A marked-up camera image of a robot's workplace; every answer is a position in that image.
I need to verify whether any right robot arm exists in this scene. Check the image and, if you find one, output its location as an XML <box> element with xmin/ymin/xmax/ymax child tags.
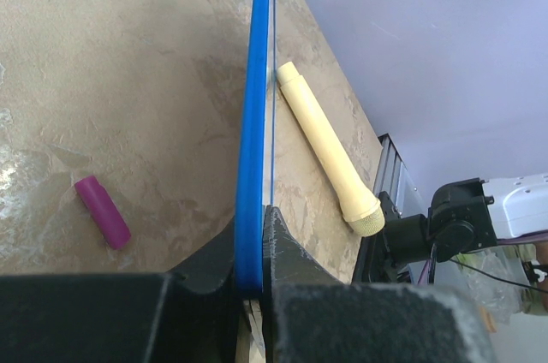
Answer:
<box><xmin>358</xmin><ymin>176</ymin><xmax>547</xmax><ymax>265</ymax></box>

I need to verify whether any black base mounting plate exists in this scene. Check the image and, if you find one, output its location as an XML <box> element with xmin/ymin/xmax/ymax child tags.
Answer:
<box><xmin>351</xmin><ymin>191</ymin><xmax>412</xmax><ymax>283</ymax></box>

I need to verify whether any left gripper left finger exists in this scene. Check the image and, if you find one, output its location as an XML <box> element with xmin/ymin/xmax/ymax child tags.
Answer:
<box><xmin>1</xmin><ymin>225</ymin><xmax>239</xmax><ymax>362</ymax></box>

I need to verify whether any purple marker cap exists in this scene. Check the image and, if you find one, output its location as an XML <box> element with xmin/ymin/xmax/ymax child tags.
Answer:
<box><xmin>74</xmin><ymin>176</ymin><xmax>131</xmax><ymax>250</ymax></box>

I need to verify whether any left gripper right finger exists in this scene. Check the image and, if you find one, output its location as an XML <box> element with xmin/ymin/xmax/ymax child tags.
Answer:
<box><xmin>261</xmin><ymin>206</ymin><xmax>497</xmax><ymax>362</ymax></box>

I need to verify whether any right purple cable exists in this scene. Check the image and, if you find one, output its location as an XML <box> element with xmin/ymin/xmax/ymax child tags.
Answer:
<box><xmin>417</xmin><ymin>229</ymin><xmax>548</xmax><ymax>285</ymax></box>

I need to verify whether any blue framed whiteboard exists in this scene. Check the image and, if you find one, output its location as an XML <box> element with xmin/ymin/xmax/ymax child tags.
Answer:
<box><xmin>234</xmin><ymin>0</ymin><xmax>271</xmax><ymax>300</ymax></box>

